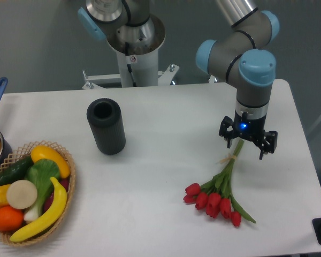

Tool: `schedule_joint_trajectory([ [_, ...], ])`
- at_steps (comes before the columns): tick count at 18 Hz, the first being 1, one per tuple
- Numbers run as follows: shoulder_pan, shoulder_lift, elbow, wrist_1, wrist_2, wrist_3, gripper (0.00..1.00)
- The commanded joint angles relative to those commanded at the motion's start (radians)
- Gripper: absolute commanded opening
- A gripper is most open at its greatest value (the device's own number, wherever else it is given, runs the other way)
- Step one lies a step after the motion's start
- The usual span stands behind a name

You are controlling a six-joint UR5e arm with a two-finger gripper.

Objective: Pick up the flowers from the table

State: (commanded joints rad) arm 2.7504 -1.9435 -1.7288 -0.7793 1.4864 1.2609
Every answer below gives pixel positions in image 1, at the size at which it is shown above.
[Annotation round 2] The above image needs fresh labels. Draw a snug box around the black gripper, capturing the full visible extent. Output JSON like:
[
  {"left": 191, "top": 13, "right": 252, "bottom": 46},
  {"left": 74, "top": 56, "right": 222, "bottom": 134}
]
[{"left": 219, "top": 112, "right": 278, "bottom": 160}]

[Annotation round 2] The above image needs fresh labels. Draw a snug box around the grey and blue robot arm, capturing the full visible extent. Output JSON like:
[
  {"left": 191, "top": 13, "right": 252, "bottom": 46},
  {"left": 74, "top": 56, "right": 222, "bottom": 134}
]
[{"left": 78, "top": 1, "right": 280, "bottom": 155}]

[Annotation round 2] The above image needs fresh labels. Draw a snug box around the red tulip bouquet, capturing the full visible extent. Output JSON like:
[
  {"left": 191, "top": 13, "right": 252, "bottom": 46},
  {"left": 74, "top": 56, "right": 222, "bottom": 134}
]
[{"left": 183, "top": 140, "right": 256, "bottom": 228}]

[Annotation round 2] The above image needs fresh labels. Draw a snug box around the dark grey ribbed vase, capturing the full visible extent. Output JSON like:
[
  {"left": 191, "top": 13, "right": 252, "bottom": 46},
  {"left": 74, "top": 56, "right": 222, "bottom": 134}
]
[{"left": 86, "top": 98, "right": 126, "bottom": 155}]

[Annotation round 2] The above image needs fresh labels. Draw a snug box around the dark red vegetable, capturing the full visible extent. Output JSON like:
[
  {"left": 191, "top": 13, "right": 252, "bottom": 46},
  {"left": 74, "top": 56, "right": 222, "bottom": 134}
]
[{"left": 42, "top": 177, "right": 70, "bottom": 214}]

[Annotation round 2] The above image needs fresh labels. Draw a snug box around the yellow banana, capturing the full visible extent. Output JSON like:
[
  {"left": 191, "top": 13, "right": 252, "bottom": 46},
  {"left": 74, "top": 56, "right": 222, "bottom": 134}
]
[{"left": 10, "top": 177, "right": 67, "bottom": 243}]

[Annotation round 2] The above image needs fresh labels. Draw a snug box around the green bok choy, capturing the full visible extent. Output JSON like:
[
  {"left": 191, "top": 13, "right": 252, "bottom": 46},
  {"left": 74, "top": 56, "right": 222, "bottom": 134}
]
[{"left": 24, "top": 159, "right": 60, "bottom": 223}]

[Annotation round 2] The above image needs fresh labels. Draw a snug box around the beige round disc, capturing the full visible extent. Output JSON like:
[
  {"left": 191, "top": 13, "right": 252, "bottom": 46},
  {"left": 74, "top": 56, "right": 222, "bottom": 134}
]
[{"left": 6, "top": 180, "right": 37, "bottom": 209}]

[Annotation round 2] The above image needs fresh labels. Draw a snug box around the green cucumber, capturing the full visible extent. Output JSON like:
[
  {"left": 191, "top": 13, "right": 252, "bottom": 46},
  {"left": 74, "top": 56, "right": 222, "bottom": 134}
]
[{"left": 0, "top": 155, "right": 34, "bottom": 186}]

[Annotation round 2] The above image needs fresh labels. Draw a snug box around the orange fruit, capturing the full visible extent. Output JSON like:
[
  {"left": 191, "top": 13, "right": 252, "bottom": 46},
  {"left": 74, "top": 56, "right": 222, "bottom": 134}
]
[{"left": 0, "top": 206, "right": 24, "bottom": 232}]

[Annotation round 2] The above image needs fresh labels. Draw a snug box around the woven wicker basket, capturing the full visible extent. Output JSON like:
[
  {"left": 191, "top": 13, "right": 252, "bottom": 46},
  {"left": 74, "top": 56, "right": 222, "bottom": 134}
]
[{"left": 0, "top": 140, "right": 76, "bottom": 247}]

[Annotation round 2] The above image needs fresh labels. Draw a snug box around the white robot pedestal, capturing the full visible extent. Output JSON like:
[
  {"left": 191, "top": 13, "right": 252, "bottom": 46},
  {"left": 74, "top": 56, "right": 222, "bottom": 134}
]
[{"left": 78, "top": 8, "right": 179, "bottom": 89}]

